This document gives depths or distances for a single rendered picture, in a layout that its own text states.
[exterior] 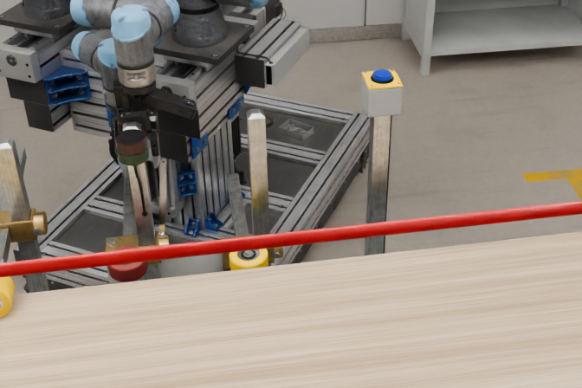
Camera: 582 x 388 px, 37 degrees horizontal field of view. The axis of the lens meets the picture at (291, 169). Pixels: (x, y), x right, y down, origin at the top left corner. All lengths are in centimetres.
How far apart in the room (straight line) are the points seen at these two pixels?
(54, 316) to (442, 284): 76
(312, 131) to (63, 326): 197
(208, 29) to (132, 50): 62
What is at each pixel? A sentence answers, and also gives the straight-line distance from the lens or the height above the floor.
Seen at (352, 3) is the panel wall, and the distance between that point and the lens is 464.
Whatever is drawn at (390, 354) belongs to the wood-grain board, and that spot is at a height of 90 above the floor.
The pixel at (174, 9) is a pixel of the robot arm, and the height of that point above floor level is 133.
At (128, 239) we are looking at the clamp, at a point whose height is 87.
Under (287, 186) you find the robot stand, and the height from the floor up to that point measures 21.
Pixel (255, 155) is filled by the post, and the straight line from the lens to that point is 179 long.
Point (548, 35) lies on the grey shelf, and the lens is 461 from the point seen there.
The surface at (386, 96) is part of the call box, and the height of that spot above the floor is 120.
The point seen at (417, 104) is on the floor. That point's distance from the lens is 414.
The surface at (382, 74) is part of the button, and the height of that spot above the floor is 123.
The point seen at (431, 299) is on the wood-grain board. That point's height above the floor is 90.
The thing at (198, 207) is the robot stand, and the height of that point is 33.
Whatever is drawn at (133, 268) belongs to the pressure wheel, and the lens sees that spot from 180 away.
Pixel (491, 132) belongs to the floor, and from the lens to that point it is 398.
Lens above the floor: 206
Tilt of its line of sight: 34 degrees down
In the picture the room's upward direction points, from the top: 1 degrees counter-clockwise
